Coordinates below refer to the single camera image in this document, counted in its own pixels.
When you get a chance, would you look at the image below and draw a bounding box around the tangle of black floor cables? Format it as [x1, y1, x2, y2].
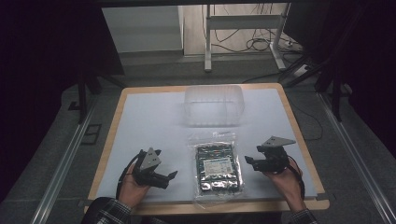
[201, 3, 302, 54]

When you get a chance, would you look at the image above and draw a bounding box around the circuit board in clear bag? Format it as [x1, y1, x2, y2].
[187, 130, 246, 210]

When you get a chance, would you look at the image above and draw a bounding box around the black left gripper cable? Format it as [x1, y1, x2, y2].
[115, 154, 142, 201]

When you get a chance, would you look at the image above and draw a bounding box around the grey panel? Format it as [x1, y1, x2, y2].
[101, 5, 185, 54]

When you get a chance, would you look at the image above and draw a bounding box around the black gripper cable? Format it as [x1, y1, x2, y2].
[287, 154, 306, 200]
[115, 154, 142, 201]

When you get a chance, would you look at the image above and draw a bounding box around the clear plastic container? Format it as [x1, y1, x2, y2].
[183, 84, 246, 128]

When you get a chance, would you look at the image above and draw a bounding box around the black tripod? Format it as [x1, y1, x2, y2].
[278, 46, 354, 123]

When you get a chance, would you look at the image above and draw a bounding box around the white power strip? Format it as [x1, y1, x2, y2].
[291, 63, 310, 78]

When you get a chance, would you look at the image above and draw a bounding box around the black floor plate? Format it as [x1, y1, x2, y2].
[80, 123, 103, 146]

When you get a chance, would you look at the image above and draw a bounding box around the aluminium floor rail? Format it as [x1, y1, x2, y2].
[29, 98, 98, 224]
[317, 92, 396, 224]

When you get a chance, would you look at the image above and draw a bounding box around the thin black floor cable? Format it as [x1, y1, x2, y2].
[289, 101, 324, 142]

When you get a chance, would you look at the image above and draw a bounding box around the person's left hand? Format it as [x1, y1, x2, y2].
[118, 163, 152, 209]

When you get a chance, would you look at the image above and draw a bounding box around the wooden table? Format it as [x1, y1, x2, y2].
[83, 81, 331, 217]

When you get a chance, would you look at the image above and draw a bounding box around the white table mat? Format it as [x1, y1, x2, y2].
[95, 88, 318, 203]

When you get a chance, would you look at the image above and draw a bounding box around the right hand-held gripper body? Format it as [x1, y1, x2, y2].
[256, 135, 297, 175]

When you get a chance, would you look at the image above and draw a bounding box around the person's right hand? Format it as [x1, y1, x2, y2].
[263, 159, 308, 213]

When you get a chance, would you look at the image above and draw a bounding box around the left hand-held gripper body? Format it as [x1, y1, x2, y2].
[134, 147, 163, 188]

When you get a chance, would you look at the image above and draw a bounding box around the white metal desk frame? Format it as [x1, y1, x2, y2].
[204, 3, 292, 73]

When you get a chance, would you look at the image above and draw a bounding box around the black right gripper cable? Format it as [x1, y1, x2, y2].
[287, 154, 306, 200]

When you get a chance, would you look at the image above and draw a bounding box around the black stand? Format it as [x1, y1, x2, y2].
[67, 69, 127, 125]

